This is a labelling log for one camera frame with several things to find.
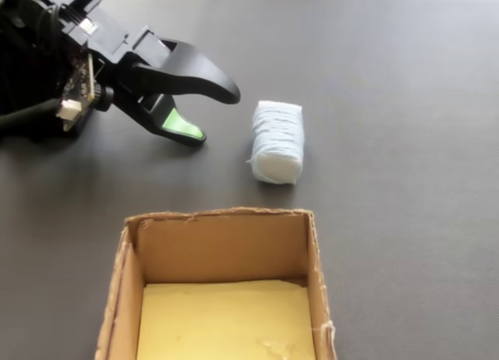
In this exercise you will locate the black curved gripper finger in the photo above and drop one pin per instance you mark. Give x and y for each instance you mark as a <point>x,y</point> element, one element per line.
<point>195,69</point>

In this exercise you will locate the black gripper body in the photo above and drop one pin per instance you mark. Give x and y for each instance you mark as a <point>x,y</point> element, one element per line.
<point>109,36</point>

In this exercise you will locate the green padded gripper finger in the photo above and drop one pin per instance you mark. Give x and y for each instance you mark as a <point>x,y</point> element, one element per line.
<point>177,126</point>

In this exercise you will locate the white cloth roll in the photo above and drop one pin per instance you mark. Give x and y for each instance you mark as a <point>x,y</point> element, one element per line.
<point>278,142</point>

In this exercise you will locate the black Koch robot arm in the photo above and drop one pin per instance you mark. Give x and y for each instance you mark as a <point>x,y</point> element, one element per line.
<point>23,52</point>

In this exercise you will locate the open cardboard box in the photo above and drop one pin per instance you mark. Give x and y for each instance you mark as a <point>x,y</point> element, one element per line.
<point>222,258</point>

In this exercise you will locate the large dark grey mat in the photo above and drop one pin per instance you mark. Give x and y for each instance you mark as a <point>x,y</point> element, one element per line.
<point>390,142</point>

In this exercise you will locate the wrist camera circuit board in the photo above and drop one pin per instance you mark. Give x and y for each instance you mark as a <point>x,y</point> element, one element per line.
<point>78,85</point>

